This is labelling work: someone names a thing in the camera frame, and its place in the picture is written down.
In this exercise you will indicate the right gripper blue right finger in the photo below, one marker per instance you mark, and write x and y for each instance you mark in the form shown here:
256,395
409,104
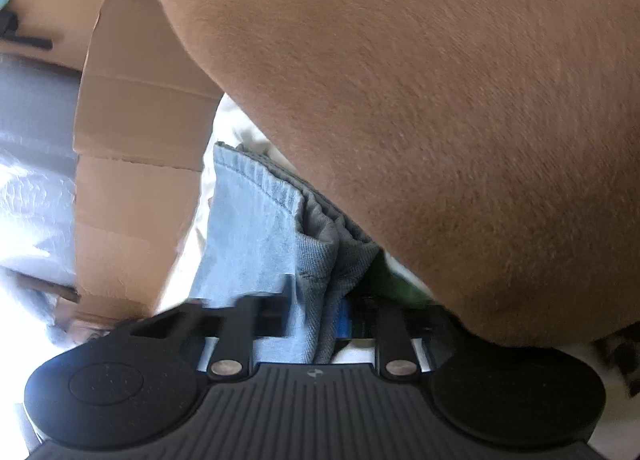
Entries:
343,321

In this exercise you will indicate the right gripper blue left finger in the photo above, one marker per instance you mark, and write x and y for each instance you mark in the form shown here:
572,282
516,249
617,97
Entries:
282,306

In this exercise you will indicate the light blue denim jeans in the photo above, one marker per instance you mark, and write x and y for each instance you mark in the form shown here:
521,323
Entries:
266,224

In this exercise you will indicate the flattened brown cardboard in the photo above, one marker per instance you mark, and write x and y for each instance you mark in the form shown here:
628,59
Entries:
143,119

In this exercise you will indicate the cream bear print bedsheet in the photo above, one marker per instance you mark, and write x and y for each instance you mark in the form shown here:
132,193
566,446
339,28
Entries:
617,436

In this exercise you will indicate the tall brown cardboard box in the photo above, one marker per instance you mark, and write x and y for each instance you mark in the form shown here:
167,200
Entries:
67,23

